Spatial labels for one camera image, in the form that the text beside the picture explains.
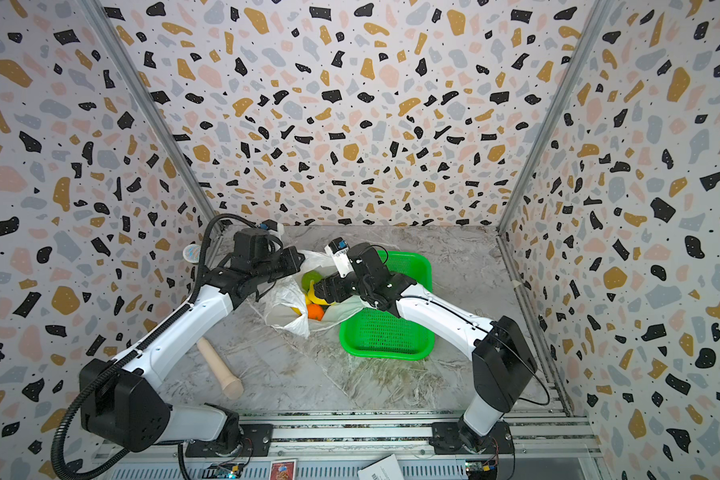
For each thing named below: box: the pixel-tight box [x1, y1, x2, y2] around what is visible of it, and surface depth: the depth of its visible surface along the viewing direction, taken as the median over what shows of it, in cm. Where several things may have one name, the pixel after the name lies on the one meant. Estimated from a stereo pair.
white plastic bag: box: [263, 250, 366, 339], surface depth 73 cm
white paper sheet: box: [358, 453, 405, 480], surface depth 68 cm
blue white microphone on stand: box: [183, 244, 201, 264], surface depth 80 cm
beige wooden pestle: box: [197, 337, 244, 400], surface depth 83 cm
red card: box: [269, 459, 297, 480], surface depth 70 cm
